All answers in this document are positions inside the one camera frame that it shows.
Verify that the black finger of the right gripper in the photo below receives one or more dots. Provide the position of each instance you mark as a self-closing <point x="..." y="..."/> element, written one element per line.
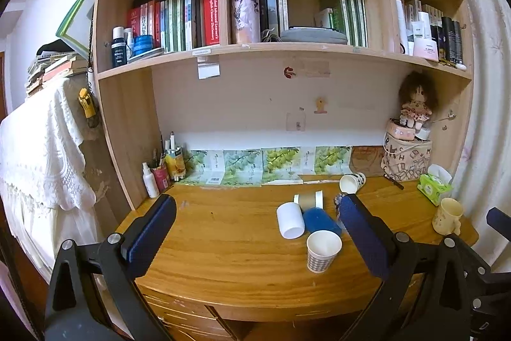
<point x="500" y="222"/>

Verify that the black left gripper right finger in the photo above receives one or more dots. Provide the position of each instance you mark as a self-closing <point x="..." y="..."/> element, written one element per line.
<point x="441" y="310"/>

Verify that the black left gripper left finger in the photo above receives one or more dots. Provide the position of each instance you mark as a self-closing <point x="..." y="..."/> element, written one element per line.
<point x="74" y="309"/>

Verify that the grey checked paper cup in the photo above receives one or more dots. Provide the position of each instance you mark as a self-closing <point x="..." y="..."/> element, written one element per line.
<point x="322" y="246"/>

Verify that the blue plastic cup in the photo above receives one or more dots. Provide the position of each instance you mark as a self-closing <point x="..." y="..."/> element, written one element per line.
<point x="316" y="219"/>

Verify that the white leaf print paper cup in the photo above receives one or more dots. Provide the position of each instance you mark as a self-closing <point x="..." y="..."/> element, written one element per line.
<point x="352" y="183"/>

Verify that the olive green paper cup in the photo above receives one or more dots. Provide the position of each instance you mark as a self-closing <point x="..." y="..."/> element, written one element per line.
<point x="309" y="200"/>

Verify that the white plastic cup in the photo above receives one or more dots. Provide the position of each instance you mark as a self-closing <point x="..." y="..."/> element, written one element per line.
<point x="290" y="221"/>

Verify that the cream ceramic mug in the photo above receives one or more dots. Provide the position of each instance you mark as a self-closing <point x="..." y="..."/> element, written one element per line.
<point x="447" y="219"/>

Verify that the green tissue pack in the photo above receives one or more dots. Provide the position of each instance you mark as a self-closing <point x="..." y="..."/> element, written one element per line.
<point x="435" y="184"/>

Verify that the black pen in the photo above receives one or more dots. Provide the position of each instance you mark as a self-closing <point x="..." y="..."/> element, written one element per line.
<point x="396" y="183"/>

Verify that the letter print fabric bag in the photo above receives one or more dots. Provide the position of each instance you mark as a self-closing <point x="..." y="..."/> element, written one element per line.
<point x="405" y="160"/>

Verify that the white squeeze bottle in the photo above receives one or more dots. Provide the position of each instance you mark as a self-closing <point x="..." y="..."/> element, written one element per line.
<point x="150" y="181"/>

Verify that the white lace cloth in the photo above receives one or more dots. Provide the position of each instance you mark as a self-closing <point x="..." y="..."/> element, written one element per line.
<point x="45" y="194"/>

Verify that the red pen holder can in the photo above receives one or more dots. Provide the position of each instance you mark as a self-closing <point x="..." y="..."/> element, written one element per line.
<point x="162" y="177"/>

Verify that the pink box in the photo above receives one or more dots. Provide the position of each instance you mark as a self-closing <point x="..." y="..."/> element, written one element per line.
<point x="399" y="132"/>

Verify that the brown drawing card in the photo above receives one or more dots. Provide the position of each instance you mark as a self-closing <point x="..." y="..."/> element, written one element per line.
<point x="367" y="160"/>

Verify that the rag doll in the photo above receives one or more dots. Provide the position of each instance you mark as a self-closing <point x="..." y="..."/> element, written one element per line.
<point x="418" y="99"/>

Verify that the yellow pen holder can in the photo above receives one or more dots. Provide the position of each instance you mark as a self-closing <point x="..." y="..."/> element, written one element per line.
<point x="175" y="164"/>

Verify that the dark blue bottle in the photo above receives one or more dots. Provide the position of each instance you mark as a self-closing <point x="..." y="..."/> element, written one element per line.
<point x="118" y="47"/>

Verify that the wooden bookshelf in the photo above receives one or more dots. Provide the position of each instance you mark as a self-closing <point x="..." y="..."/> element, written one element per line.
<point x="237" y="96"/>

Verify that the red dictionary book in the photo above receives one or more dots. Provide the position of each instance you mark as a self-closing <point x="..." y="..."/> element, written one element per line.
<point x="210" y="22"/>

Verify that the white floral thermos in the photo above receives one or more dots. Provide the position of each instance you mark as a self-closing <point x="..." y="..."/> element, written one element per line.
<point x="246" y="21"/>

